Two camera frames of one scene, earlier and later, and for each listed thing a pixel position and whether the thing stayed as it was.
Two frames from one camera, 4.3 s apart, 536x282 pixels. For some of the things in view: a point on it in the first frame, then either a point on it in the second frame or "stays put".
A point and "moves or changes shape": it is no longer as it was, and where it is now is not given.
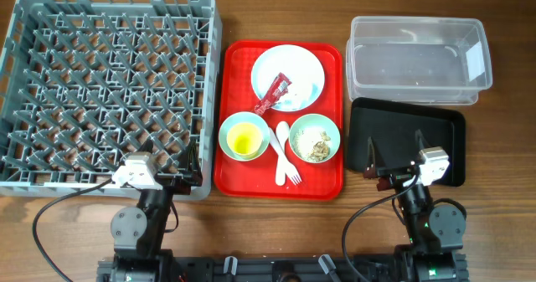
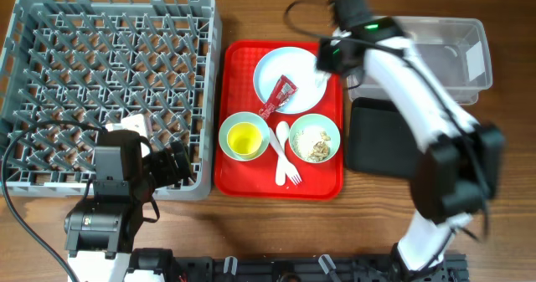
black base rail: [283, 269] stays put
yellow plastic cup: [244, 138] stays put
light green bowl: [314, 138] stays put
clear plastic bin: [418, 58] stays put
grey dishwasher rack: [88, 78] stays put
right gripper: [394, 177] to [322, 51]
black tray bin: [393, 127] stays put
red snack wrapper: [279, 88] moves or changes shape
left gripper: [191, 176] to [169, 174]
